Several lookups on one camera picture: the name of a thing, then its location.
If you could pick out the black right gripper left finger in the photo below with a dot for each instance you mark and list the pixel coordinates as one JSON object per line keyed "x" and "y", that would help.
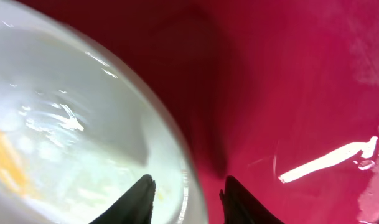
{"x": 134, "y": 207}

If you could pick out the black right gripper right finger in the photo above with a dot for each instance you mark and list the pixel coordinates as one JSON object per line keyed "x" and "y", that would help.
{"x": 241, "y": 207}

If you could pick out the cream white plate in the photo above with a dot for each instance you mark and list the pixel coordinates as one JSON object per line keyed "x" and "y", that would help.
{"x": 78, "y": 128}

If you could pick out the red plastic tray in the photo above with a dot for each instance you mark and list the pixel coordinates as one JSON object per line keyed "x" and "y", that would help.
{"x": 282, "y": 95}

